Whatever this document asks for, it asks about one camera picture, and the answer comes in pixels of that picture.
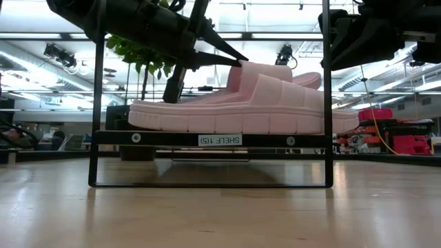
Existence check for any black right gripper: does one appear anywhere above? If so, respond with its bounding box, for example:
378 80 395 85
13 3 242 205
318 0 441 72

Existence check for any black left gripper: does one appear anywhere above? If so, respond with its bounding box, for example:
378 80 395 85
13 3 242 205
137 0 249 104

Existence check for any pink foam slide sandal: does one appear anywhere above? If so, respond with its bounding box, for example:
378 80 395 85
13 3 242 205
127 73 360 136
185 59 322 104

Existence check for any green potted plant black pot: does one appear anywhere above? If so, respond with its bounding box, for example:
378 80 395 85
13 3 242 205
105 0 177 162

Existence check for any black rack with orange bins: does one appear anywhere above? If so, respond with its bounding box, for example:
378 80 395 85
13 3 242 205
336 118 435 156

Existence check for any black cabinet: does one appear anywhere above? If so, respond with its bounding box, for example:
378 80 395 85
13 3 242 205
105 105 131 131

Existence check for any large red storage bin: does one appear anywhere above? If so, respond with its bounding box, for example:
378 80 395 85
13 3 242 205
392 134 433 156

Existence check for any person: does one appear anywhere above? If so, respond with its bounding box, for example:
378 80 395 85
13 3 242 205
50 130 67 152
1 127 36 149

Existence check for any black camera with cable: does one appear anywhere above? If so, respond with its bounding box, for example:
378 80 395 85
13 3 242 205
274 43 298 67

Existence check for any yellow hanging cable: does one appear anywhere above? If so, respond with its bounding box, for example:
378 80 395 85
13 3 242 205
358 65 400 156

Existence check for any wooden shelf with black frame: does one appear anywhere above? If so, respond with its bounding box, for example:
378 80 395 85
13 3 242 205
88 0 334 189

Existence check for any black aluminium table frame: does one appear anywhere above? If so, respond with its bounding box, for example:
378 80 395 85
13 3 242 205
0 147 441 168

